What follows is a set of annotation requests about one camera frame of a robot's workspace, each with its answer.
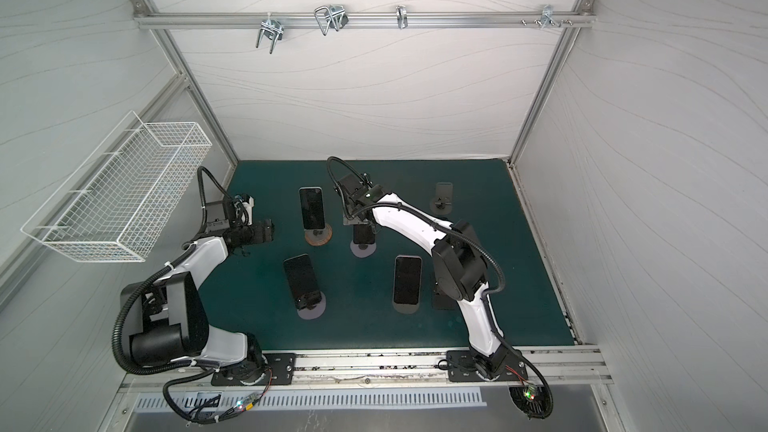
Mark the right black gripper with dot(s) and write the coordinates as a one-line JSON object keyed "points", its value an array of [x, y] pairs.
{"points": [[360, 219]]}

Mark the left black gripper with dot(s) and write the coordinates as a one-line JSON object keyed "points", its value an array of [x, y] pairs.
{"points": [[259, 237]]}

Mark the phone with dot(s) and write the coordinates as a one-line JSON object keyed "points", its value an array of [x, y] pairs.
{"points": [[312, 208], [363, 234], [302, 282], [407, 280]]}

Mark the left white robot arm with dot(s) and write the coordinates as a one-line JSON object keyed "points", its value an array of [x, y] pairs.
{"points": [[162, 324]]}

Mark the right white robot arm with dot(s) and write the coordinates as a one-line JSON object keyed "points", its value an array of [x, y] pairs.
{"points": [[463, 270]]}

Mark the lilac phone stand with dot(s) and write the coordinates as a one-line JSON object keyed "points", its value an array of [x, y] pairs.
{"points": [[363, 250]]}

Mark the wooden round base phone stand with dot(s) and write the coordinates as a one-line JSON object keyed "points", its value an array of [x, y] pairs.
{"points": [[318, 237]]}

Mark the grey phone stand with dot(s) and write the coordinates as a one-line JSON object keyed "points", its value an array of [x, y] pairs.
{"points": [[442, 202]]}

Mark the front left grey stand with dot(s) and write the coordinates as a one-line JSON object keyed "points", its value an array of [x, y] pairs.
{"points": [[314, 312]]}

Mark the front middle grey stand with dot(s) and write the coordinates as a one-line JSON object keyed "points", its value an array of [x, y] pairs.
{"points": [[406, 309]]}

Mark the metal clamp hook two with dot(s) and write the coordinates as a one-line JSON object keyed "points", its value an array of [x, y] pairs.
{"points": [[331, 17]]}

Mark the metal clamp hook three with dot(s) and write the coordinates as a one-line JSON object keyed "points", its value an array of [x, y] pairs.
{"points": [[401, 17]]}

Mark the metal clamp hook one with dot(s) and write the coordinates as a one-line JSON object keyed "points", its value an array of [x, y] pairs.
{"points": [[271, 31]]}

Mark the aluminium top crossbar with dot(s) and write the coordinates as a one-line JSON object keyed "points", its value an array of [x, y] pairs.
{"points": [[357, 20]]}

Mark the metal clamp hook four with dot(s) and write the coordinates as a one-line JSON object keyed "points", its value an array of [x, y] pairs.
{"points": [[547, 18]]}

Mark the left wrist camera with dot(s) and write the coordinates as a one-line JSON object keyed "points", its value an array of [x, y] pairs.
{"points": [[228, 213]]}

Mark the white wire basket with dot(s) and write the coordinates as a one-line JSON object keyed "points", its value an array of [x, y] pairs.
{"points": [[113, 207]]}

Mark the white slotted cable duct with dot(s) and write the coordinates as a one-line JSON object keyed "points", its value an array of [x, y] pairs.
{"points": [[324, 399]]}

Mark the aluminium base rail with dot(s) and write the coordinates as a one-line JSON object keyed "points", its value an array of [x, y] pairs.
{"points": [[426, 367]]}

